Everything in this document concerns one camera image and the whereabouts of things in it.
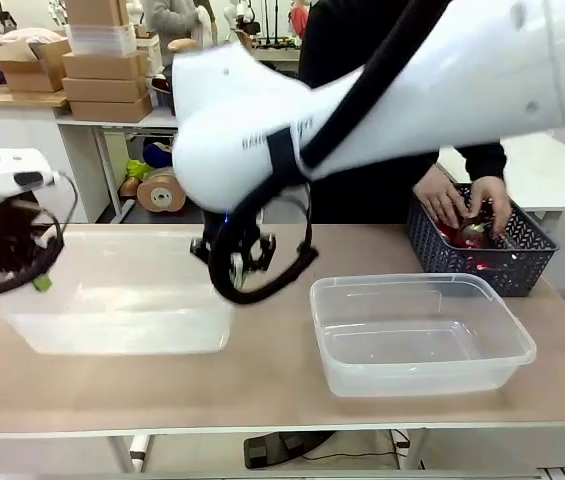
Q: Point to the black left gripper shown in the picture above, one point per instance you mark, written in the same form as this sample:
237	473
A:
12	240

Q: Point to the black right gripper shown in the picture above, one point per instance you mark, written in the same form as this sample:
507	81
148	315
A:
232	232

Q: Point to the large clear plastic bin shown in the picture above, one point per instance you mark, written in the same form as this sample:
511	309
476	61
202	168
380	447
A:
122	320

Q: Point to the small clear plastic bin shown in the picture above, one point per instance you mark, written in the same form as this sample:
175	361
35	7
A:
412	350

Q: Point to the dark grey woven plastic basket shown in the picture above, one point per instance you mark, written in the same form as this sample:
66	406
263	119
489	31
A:
527	260

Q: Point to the person's left forearm black sleeve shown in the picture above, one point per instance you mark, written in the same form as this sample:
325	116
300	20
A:
487	160

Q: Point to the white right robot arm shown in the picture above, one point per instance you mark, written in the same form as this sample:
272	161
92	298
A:
412	90

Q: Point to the person's right hand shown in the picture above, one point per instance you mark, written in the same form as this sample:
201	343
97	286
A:
442	197

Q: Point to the person's left hand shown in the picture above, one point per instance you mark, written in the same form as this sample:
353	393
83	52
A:
497	200

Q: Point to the yellow green bag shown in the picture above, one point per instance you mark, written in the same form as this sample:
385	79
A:
138	169

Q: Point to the person's torso black sweater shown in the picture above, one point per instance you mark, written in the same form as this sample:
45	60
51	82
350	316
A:
362	200

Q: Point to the white background table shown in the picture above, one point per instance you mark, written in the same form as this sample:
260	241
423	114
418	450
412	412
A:
107	150

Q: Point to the closed cardboard box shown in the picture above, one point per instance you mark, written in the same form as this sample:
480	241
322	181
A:
104	90
109	110
104	65

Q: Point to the black foot pedal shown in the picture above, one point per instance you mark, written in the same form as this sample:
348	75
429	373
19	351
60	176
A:
282	447

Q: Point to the open cardboard box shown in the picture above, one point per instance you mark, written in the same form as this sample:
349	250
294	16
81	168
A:
27	67

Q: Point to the translucent plastic crate stack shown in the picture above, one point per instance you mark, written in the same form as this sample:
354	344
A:
102	39

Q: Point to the tall cardboard box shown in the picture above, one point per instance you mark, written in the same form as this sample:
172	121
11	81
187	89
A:
97	11

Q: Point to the white side table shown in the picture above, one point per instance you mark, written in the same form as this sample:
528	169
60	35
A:
552	170

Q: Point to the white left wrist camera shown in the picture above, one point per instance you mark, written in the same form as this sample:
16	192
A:
19	167

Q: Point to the white table leg post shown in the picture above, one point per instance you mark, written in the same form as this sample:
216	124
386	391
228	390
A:
139	452

